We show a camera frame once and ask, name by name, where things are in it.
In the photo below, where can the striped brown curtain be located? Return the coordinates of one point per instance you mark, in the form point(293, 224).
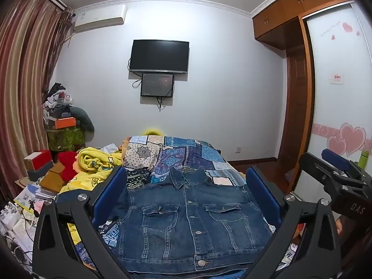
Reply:
point(26, 78)

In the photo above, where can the wooden overhead cabinet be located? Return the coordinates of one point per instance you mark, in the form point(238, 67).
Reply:
point(290, 8)

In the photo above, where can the yellow cartoon blanket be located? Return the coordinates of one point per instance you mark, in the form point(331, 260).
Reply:
point(93, 159)

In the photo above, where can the pile of papers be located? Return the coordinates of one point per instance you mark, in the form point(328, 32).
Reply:
point(20, 209)

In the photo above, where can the pile of clothes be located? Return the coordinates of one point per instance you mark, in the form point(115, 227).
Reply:
point(56, 101)

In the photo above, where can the black wall television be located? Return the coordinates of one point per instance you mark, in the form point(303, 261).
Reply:
point(159, 55)

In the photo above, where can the red box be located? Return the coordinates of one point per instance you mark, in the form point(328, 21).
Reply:
point(39, 158)

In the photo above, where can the yellow plush toy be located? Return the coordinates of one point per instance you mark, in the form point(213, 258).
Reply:
point(152, 132)

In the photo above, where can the brown cardboard box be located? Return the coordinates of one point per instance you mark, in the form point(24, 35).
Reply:
point(52, 178)

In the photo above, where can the blue denim jacket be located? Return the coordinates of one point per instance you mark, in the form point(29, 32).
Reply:
point(174, 223)

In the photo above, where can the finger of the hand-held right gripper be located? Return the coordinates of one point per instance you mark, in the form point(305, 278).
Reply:
point(312, 162)
point(334, 157)

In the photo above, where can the green bottle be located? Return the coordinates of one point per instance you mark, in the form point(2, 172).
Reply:
point(364, 159)

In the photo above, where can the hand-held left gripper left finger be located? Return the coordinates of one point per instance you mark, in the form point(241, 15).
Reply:
point(112, 191)

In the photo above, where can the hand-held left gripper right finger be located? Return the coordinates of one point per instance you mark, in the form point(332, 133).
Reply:
point(263, 191)

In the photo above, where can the red plush toy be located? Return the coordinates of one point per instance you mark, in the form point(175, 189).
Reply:
point(65, 165)

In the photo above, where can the small black wall monitor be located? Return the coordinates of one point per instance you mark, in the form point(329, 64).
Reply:
point(157, 85)

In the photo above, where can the dark grey cushion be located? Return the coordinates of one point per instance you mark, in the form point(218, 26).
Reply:
point(84, 119)

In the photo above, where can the orange box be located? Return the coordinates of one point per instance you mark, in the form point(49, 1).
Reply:
point(65, 123)

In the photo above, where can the white air conditioner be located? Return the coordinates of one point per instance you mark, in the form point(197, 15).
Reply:
point(98, 17)

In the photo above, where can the blue patchwork bed cover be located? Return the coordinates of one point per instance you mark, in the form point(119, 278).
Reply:
point(180, 154)

